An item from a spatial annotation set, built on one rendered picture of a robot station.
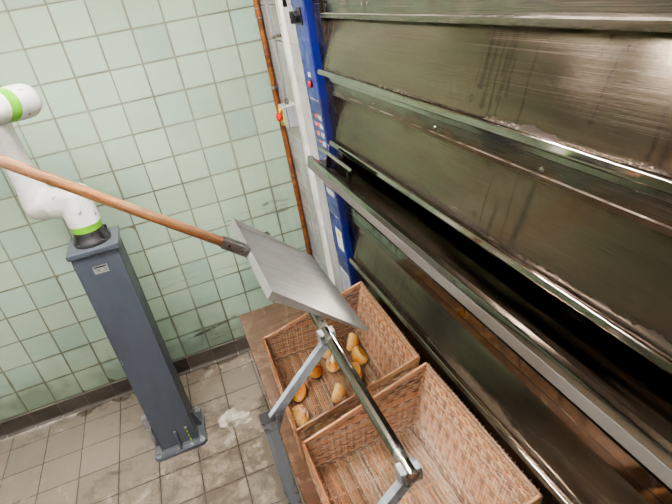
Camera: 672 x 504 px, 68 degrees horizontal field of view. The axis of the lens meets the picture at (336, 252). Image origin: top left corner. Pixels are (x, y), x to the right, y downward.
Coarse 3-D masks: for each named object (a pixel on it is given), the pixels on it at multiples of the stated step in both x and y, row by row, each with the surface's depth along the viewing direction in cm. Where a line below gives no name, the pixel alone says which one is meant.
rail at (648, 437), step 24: (384, 216) 132; (408, 240) 119; (432, 264) 110; (504, 312) 90; (528, 336) 84; (552, 360) 79; (576, 384) 75; (600, 408) 71; (624, 408) 69; (648, 432) 65
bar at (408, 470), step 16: (320, 320) 141; (320, 336) 135; (320, 352) 138; (336, 352) 128; (304, 368) 139; (352, 368) 122; (352, 384) 118; (288, 400) 141; (368, 400) 112; (272, 416) 142; (368, 416) 110; (272, 432) 143; (384, 432) 104; (272, 448) 145; (400, 448) 100; (288, 464) 150; (400, 464) 97; (416, 464) 96; (288, 480) 153; (400, 480) 96; (416, 480) 97; (288, 496) 156; (384, 496) 99; (400, 496) 98
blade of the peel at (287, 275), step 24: (240, 240) 165; (264, 240) 183; (264, 264) 158; (288, 264) 171; (312, 264) 187; (264, 288) 138; (288, 288) 149; (312, 288) 161; (336, 288) 175; (312, 312) 141; (336, 312) 152
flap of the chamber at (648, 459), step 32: (320, 160) 189; (352, 160) 190; (384, 192) 156; (416, 224) 133; (416, 256) 117; (448, 256) 116; (480, 256) 116; (448, 288) 105; (480, 288) 102; (512, 288) 102; (544, 320) 92; (576, 320) 92; (576, 352) 83; (608, 352) 83; (608, 384) 76; (640, 384) 76; (608, 416) 70; (640, 416) 70; (640, 448) 66
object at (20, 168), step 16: (0, 160) 120; (16, 160) 123; (32, 176) 124; (48, 176) 126; (80, 192) 130; (96, 192) 132; (128, 208) 136; (144, 208) 139; (160, 224) 142; (176, 224) 143; (208, 240) 149
